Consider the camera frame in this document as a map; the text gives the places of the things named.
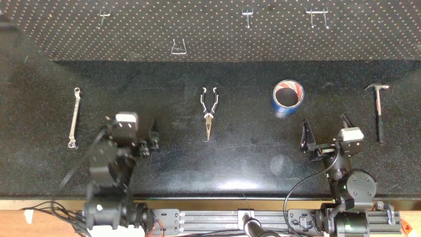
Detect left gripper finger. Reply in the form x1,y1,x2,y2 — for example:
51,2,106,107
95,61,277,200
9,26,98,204
149,118,161,153

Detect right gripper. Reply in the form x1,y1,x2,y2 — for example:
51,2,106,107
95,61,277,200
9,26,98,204
299,113,353,163

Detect roll of blue tape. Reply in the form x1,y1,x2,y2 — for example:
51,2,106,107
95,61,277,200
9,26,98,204
271,78,305,116

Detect pliers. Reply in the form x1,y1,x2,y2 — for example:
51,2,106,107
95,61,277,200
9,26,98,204
199,86,220,142

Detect hammer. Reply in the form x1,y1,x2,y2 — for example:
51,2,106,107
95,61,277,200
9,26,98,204
364,82,390,145

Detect wrench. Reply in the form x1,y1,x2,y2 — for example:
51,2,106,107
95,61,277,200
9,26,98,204
68,87,82,149

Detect black pegboard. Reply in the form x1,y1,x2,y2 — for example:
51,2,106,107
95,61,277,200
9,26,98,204
0,0,421,63

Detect metal hook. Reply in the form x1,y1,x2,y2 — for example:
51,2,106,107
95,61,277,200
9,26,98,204
305,7,330,30
241,9,255,29
98,9,112,26
170,38,187,55

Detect orange tag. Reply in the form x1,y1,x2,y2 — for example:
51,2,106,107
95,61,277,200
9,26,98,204
401,219,414,236

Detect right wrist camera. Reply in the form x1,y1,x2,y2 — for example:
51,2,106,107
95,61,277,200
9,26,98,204
337,126,365,144

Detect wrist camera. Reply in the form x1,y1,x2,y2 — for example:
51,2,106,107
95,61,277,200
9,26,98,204
114,112,139,132
337,126,365,144

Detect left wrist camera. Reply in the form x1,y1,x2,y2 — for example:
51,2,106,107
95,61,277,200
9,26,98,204
114,112,139,132

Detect mounting rail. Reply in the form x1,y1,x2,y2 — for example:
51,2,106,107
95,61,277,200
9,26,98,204
133,206,403,237

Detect black wire bundle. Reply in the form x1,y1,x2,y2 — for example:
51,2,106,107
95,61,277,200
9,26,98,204
19,200,90,237

